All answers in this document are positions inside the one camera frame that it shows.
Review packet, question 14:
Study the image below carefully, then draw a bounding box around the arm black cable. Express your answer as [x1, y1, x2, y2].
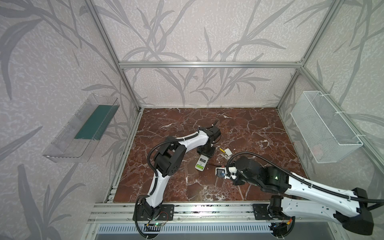
[146, 131, 200, 178]
[225, 151, 384, 204]

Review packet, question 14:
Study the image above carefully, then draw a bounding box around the white battery cover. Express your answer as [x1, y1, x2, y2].
[224, 149, 233, 157]

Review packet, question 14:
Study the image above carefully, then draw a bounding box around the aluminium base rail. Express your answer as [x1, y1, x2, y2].
[86, 201, 340, 224]

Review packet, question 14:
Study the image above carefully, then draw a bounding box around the red white remote control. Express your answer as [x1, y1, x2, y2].
[195, 155, 209, 172]

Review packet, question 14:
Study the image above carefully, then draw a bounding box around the white wire mesh basket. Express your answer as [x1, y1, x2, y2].
[291, 91, 364, 164]

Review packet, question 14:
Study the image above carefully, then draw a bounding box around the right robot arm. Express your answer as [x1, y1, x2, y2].
[223, 152, 384, 236]

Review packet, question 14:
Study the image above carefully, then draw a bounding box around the aluminium frame crossbar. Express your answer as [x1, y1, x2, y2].
[119, 62, 302, 69]

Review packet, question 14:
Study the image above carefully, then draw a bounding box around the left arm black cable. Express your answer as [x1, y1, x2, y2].
[146, 131, 200, 178]

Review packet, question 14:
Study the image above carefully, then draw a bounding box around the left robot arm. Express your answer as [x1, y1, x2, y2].
[140, 125, 221, 218]

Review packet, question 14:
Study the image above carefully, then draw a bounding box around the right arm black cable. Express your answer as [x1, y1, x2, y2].
[225, 151, 384, 204]

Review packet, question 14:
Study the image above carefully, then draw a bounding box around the clear plastic wall shelf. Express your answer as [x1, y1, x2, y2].
[43, 94, 120, 163]

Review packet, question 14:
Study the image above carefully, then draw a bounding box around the green mat in shelf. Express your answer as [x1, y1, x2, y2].
[75, 105, 120, 141]

